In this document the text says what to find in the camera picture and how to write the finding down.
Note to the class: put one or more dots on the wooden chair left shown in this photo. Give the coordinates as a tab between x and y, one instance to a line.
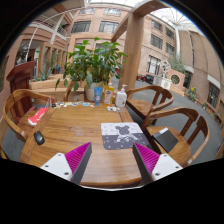
18	108

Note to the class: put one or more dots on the white plant pot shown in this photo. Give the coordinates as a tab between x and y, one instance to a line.
89	90

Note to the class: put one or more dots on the black computer mouse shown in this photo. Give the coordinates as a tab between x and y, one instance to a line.
39	138

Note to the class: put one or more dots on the white pump bottle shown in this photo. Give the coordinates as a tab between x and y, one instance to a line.
121	97

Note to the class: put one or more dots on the grey patterned mouse pad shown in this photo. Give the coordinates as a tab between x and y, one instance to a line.
122	135

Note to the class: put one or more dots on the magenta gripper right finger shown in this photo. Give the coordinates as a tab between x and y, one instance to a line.
153	166

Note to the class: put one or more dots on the blue tube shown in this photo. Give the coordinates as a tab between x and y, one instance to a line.
97	95

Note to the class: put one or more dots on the wooden chair right front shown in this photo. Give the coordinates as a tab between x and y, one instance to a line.
179	141

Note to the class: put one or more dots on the black notebook on chair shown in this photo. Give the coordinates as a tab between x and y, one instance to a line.
165	139

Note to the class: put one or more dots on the yellow bottle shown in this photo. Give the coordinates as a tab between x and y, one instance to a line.
108	94

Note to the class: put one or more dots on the wooden pillar beam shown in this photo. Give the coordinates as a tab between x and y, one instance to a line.
133	25

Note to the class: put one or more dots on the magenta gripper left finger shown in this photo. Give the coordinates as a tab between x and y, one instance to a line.
70	166

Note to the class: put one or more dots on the green potted plant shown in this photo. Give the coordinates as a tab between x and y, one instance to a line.
94	65

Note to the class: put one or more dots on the wooden chair behind table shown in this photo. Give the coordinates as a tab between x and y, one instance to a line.
70	93

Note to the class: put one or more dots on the wooden chair right back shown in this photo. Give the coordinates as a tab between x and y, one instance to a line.
162	99

